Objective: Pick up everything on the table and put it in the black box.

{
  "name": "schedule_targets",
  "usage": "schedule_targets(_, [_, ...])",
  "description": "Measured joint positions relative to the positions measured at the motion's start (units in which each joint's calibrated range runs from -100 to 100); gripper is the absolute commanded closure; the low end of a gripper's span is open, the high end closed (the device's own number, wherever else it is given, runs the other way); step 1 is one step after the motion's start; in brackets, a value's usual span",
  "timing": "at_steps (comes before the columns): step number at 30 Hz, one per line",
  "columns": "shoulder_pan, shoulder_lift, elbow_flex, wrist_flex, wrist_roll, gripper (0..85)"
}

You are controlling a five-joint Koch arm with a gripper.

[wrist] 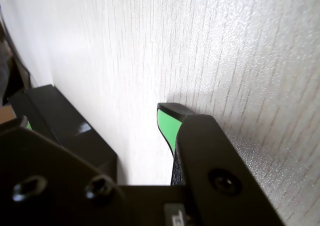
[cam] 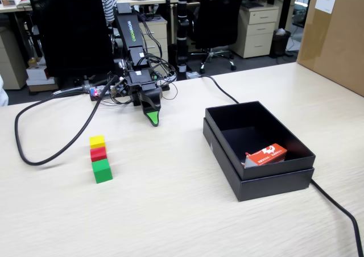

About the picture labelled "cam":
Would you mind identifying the black pole white bands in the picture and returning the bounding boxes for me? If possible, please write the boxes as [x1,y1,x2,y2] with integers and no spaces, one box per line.
[174,0,191,81]

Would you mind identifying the red wooden cube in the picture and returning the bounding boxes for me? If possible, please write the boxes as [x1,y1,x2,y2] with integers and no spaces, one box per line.
[90,146,107,163]

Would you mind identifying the yellow wooden cube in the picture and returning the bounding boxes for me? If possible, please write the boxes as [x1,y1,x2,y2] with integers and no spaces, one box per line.
[89,135,106,150]

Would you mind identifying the beige office desk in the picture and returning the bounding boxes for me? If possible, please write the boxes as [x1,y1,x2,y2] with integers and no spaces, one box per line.
[0,0,179,14]

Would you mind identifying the person in striped shirt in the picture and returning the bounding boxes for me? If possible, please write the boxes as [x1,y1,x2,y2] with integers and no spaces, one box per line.
[98,0,118,25]

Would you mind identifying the black trash bin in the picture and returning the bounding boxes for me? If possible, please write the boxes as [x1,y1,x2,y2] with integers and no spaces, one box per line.
[269,28,292,57]

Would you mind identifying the green wooden cube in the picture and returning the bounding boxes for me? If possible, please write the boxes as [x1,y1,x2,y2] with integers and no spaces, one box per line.
[91,158,114,184]

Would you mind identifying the white garment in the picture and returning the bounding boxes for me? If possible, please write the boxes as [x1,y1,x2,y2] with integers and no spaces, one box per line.
[0,74,10,107]

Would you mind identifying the thin black robot wires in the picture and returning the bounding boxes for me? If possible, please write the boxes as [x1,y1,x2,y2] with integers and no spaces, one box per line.
[135,12,179,101]

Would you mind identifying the thick black camera cable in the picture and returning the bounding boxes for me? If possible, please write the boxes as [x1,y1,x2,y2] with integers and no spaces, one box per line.
[14,74,119,167]

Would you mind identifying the black cardboard box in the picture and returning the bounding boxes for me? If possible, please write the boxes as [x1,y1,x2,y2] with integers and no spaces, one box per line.
[205,100,317,181]

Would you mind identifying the grey sleeved cable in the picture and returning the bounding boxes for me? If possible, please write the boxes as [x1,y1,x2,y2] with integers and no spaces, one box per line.
[50,84,92,99]

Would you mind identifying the black mesh office chair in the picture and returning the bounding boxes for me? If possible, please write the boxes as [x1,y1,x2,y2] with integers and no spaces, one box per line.
[194,0,246,74]

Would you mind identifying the black power cable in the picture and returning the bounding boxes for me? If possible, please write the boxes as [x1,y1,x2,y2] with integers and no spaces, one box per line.
[198,74,364,257]

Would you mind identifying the stacked white boxes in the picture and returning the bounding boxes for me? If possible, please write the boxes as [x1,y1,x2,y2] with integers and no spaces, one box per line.
[25,56,60,93]

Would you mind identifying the large brown cardboard box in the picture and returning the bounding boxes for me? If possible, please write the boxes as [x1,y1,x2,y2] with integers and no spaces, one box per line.
[296,0,364,97]

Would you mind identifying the black high-back office chair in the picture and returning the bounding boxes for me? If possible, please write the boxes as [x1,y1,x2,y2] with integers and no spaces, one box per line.
[27,0,115,79]

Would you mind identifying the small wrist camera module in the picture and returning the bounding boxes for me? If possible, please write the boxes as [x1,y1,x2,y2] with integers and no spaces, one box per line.
[110,80,129,99]

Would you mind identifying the beige low cabinet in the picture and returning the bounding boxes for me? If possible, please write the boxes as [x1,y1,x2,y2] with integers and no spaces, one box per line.
[0,26,28,90]

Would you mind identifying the orange paper carton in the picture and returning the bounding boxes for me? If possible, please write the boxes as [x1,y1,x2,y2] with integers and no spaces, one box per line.
[243,143,288,169]

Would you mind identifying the beige drawer pedestal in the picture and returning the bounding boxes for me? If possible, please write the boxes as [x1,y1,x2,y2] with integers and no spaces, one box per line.
[228,5,281,60]
[138,15,169,70]

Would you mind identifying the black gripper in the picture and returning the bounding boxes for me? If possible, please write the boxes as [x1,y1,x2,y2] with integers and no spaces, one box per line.
[125,68,164,127]

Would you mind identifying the circuit board red LED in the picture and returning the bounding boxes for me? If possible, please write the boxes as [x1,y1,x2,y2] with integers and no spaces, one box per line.
[89,86,104,101]

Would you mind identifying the black box lid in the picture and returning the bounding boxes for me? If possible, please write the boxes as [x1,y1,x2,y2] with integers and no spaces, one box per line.
[202,117,315,202]

